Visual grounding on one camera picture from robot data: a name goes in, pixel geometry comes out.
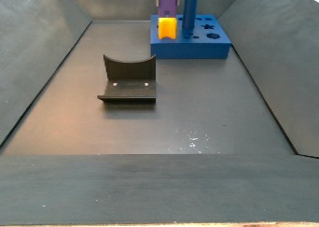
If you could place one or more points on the blue shape sorting board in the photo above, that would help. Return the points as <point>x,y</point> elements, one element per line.
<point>206,42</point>

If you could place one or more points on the black curved holder stand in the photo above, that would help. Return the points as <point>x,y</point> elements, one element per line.
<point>131,80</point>

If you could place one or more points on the purple double-square object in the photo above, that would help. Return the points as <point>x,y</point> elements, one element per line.
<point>167,8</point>

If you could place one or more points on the yellow spool-shaped block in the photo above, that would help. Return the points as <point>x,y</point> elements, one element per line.
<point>167,28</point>

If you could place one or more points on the blue cylinder peg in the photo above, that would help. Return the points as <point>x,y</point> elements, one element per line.
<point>190,14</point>

